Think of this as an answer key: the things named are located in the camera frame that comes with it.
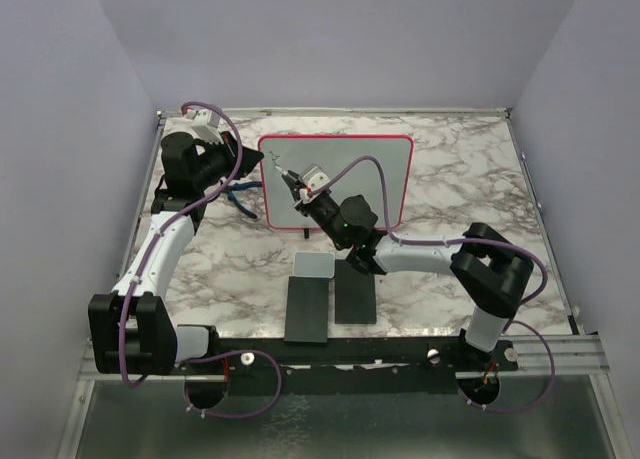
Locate pink framed whiteboard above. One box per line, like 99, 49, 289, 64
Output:
257, 134, 415, 231

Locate white grey eraser block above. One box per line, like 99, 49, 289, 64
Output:
293, 251, 335, 279

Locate left black foam pad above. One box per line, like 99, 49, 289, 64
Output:
284, 276, 330, 344

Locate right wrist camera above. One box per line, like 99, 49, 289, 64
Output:
299, 164, 330, 203

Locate purple cable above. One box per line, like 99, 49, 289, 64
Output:
309, 156, 557, 414
118, 100, 282, 421

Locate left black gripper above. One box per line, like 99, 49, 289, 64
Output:
193, 130, 264, 190

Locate right black foam pad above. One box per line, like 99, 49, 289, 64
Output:
334, 260, 377, 325

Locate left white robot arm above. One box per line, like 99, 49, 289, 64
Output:
88, 131, 264, 376

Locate black foam pad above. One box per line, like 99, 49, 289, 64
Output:
284, 276, 330, 344
334, 260, 377, 325

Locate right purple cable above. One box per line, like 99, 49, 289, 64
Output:
309, 156, 557, 414

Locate blue handled pliers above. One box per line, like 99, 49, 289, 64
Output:
223, 180, 261, 219

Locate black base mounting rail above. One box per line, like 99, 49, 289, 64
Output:
214, 336, 518, 396

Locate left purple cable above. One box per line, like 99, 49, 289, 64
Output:
118, 100, 282, 421

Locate aluminium table frame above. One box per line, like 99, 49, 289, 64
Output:
54, 106, 621, 459

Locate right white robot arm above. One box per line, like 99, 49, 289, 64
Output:
278, 166, 534, 370

